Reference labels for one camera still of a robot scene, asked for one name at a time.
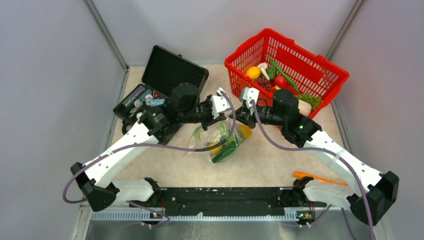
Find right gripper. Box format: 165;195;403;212
229;102;286;129

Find clear zip top bag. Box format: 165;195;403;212
188;119;253;164

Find yellow green toy fruit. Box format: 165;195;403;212
237;125;253;140

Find toy cauliflower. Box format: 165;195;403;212
192;122;230;145

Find yellow toy lemon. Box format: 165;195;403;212
208;142;223;156

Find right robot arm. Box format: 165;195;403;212
234;87;400;226

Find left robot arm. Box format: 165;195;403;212
70;83;232;212

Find red toy tomato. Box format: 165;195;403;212
273;75;288;89

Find purple toy grapes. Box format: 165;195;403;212
254;77;275;91

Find green toy grapes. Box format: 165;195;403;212
296;93;323;110

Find black poker chip case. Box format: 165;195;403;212
113;45;209;134

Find green toy bean pod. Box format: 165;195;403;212
265;54;301;95

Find white toy mushroom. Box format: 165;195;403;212
257;62;270;81

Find red plastic basket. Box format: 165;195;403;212
224;28;350;119

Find orange toy carrot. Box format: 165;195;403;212
293;171;348;186

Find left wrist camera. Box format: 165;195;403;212
210;87;232;120

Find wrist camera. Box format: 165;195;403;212
240;87;260;115
210;87;232;120

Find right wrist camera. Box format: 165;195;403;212
240;87;260;115

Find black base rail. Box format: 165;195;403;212
133;187;327;217

